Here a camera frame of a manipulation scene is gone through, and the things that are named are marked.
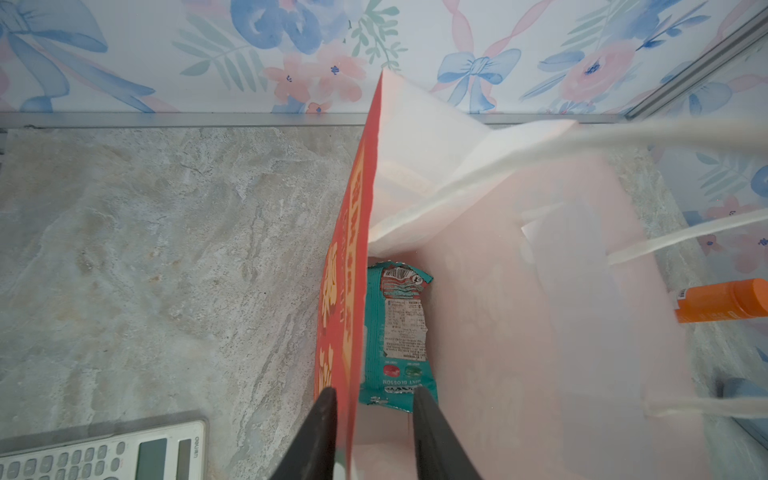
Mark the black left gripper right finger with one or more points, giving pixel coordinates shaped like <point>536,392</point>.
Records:
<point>439,455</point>

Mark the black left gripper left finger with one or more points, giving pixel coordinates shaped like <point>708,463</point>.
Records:
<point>311,455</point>

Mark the teal snack packet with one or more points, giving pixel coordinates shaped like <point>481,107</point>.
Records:
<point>395,361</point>

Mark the red paper gift bag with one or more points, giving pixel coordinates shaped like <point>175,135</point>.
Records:
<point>553,338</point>

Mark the white grey calculator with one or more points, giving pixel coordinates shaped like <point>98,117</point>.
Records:
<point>175,451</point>

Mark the orange plastic bottle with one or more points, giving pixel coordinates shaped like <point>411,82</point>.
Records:
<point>736,300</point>

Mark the blue object at wall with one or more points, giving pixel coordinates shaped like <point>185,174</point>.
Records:
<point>744,399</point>

